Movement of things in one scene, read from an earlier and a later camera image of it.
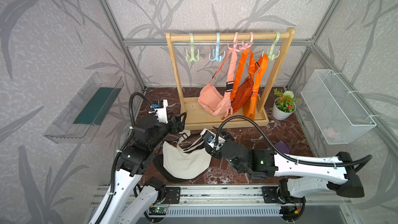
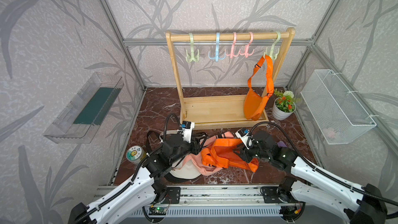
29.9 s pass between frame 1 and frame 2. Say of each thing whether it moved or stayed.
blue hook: stayed
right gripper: moved
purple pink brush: stayed
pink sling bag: moved
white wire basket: stayed
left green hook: stayed
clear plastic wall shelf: stayed
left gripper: moved
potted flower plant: stayed
